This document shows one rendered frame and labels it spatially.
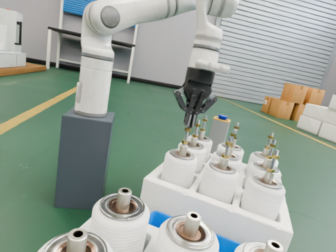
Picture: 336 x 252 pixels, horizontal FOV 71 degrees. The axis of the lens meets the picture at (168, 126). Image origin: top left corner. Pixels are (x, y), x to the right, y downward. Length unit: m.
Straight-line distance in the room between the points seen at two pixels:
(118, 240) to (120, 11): 0.57
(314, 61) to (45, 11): 6.34
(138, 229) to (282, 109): 4.18
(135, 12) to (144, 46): 4.95
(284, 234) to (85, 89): 0.64
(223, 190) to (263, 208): 0.11
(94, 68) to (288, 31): 6.20
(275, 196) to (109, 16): 0.63
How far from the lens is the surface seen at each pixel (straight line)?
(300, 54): 6.90
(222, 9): 0.65
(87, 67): 0.73
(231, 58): 6.04
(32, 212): 0.85
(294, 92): 4.53
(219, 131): 1.04
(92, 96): 0.73
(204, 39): 0.63
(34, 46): 6.06
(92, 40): 0.77
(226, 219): 0.66
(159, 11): 0.80
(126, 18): 0.74
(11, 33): 4.09
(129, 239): 0.41
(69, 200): 0.84
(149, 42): 5.71
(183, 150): 0.68
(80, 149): 0.76
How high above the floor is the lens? 0.49
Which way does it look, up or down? 14 degrees down
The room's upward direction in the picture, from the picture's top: 11 degrees clockwise
